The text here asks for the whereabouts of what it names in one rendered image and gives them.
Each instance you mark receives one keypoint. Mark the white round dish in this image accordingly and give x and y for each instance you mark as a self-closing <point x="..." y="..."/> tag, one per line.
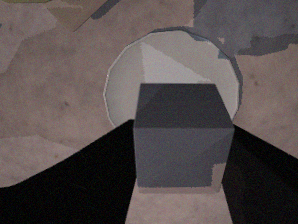
<point x="167" y="57"/>

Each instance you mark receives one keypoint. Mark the dark grey cube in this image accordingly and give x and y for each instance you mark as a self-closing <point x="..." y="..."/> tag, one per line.
<point x="182" y="136"/>

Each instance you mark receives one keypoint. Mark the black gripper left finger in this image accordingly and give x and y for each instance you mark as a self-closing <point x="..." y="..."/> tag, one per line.
<point x="92" y="186"/>

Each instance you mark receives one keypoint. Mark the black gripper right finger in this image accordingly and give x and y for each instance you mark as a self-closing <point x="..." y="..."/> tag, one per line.
<point x="260" y="182"/>

